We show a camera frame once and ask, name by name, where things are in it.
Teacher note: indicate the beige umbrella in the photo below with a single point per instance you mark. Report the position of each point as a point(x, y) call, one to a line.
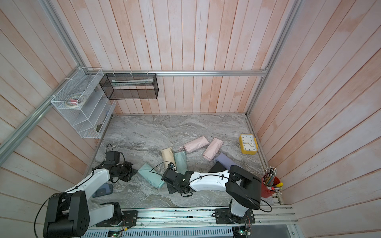
point(168, 158)

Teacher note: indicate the red pen holder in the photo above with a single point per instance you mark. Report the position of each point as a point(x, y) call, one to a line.
point(271, 184)

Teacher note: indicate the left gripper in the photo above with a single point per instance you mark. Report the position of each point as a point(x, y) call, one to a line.
point(130, 174)

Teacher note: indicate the lavender umbrella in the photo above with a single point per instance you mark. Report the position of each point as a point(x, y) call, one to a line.
point(225, 161)

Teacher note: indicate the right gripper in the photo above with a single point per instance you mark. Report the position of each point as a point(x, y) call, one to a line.
point(170, 189)

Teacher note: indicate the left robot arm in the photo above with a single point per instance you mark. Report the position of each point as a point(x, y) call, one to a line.
point(68, 214)

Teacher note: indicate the black umbrella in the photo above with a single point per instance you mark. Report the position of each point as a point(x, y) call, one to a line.
point(217, 167)

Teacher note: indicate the white wire shelf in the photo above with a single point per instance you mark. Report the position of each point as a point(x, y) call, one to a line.
point(91, 119)

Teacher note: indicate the pink umbrella right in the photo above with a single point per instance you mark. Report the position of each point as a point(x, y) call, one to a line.
point(212, 149)

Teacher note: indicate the mint green umbrella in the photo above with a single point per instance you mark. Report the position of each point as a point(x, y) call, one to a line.
point(181, 162)
point(148, 173)

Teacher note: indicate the black mesh basket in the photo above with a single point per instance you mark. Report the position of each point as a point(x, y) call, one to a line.
point(130, 86)

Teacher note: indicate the tape roll on shelf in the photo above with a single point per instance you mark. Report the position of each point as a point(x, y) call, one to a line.
point(75, 101)

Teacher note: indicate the pink umbrella left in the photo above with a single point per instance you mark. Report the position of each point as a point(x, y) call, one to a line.
point(194, 145)

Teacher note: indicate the blue phone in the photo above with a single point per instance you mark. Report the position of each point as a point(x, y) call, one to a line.
point(105, 189)

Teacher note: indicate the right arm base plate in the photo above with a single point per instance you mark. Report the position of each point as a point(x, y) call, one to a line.
point(224, 216)

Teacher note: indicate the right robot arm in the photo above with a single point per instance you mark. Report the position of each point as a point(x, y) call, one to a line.
point(243, 187)

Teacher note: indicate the yellow alarm clock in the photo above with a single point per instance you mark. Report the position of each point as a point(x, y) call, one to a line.
point(248, 144)

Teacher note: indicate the pink umbrella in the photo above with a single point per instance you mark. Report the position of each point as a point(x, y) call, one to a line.
point(212, 149)
point(194, 145)

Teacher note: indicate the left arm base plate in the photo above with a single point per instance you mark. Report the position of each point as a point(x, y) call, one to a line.
point(123, 218)

